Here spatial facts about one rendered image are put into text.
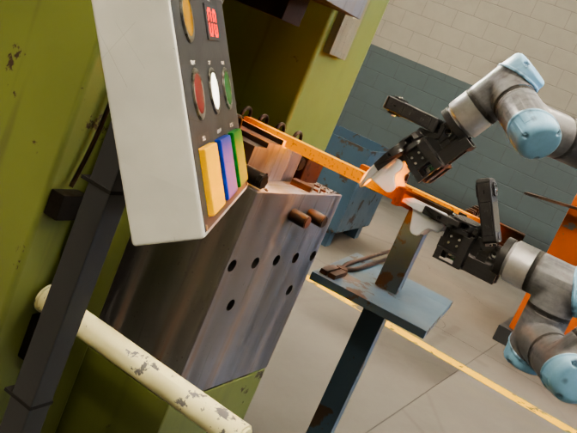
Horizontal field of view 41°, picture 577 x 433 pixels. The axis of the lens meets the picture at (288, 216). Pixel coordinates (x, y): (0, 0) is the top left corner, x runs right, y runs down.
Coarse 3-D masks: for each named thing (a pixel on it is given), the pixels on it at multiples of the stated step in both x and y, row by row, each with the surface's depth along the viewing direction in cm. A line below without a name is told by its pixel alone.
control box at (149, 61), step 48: (96, 0) 78; (144, 0) 77; (192, 0) 89; (144, 48) 78; (192, 48) 86; (144, 96) 79; (192, 96) 83; (144, 144) 80; (192, 144) 80; (144, 192) 81; (192, 192) 81; (240, 192) 108; (144, 240) 82
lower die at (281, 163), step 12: (252, 132) 151; (264, 132) 152; (252, 144) 143; (264, 144) 146; (276, 144) 149; (252, 156) 143; (264, 156) 147; (276, 156) 151; (288, 156) 155; (300, 156) 159; (264, 168) 149; (276, 168) 153; (288, 168) 158; (276, 180) 156; (288, 180) 160
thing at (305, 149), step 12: (252, 120) 155; (276, 132) 152; (288, 144) 151; (300, 144) 150; (312, 156) 149; (324, 156) 148; (336, 168) 146; (348, 168) 145; (360, 180) 144; (372, 180) 143; (384, 192) 142; (396, 192) 140; (408, 192) 140; (396, 204) 140; (432, 204) 138
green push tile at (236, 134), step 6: (228, 132) 103; (234, 132) 104; (240, 132) 109; (234, 138) 103; (240, 138) 108; (234, 144) 103; (240, 144) 108; (234, 150) 103; (240, 150) 107; (234, 156) 103; (240, 156) 106; (234, 162) 103; (240, 162) 106; (240, 168) 105; (240, 174) 105; (246, 174) 110; (240, 180) 104; (240, 186) 104
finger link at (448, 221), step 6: (426, 210) 136; (432, 210) 135; (432, 216) 136; (438, 216) 134; (444, 216) 134; (450, 216) 135; (444, 222) 134; (450, 222) 133; (456, 222) 133; (462, 228) 134
